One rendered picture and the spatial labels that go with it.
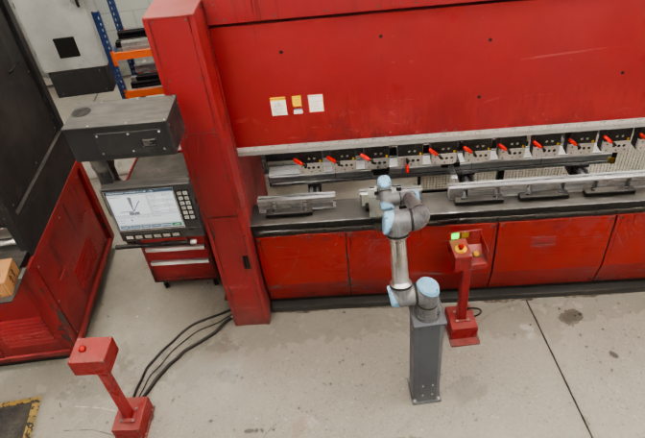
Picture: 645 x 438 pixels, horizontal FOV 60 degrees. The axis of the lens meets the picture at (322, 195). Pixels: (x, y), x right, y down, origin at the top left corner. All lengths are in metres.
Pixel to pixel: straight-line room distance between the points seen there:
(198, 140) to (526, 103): 1.82
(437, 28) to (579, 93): 0.91
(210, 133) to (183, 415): 1.83
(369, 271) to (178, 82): 1.81
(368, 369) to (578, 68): 2.22
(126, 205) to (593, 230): 2.83
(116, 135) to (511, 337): 2.80
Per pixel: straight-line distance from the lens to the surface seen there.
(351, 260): 3.77
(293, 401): 3.77
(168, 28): 2.83
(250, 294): 3.90
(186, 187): 2.84
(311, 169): 3.39
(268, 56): 3.03
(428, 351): 3.28
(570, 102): 3.42
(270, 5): 2.90
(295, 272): 3.86
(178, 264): 4.33
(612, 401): 3.97
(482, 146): 3.42
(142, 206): 2.98
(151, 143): 2.75
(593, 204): 3.80
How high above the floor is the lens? 3.22
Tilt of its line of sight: 39 degrees down
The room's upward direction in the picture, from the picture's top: 7 degrees counter-clockwise
